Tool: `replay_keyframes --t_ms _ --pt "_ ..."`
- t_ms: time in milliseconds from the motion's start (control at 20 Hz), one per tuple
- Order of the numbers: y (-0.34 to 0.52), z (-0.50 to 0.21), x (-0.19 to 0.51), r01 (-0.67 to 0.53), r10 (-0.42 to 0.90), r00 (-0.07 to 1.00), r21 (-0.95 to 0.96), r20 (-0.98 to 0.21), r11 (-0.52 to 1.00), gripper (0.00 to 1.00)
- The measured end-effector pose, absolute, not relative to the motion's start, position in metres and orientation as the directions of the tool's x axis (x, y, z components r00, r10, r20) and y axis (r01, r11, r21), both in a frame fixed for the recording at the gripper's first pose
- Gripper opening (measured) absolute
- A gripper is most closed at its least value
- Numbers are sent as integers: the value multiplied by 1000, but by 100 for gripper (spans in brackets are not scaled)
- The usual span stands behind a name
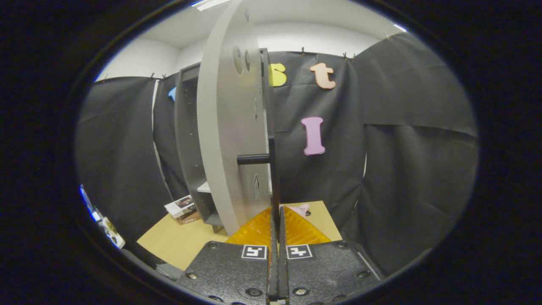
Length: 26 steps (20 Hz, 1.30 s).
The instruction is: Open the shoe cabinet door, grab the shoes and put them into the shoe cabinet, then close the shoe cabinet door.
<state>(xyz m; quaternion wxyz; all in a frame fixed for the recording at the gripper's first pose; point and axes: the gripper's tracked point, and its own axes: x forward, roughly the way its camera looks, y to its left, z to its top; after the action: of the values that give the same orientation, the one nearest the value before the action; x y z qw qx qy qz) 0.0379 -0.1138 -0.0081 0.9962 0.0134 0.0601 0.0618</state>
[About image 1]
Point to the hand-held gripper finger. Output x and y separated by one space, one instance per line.
274 262
283 262

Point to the light grey shoe cabinet door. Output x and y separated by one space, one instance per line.
228 127

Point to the dark grey shoe cabinet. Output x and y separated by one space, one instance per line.
188 148

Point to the pink plush toy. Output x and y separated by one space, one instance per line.
301 209

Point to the stack of books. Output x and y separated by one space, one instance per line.
181 207

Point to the white printed item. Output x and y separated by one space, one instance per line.
113 233

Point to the blue printed item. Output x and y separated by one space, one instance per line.
89 203

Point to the small ceiling light panel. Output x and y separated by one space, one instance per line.
399 28

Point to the long ceiling light panel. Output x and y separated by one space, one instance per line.
209 3

